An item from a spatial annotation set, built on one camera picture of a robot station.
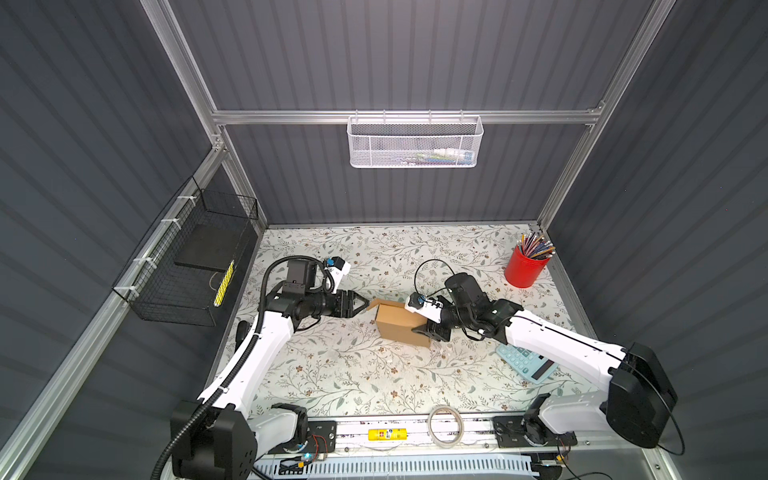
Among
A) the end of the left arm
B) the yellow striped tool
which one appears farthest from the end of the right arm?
the yellow striped tool

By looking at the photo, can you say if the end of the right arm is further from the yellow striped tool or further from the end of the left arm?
the yellow striped tool

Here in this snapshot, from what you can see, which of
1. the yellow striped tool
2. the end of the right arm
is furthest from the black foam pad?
the end of the right arm

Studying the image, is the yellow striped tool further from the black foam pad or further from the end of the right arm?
the end of the right arm

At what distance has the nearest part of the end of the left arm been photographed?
22.5 inches
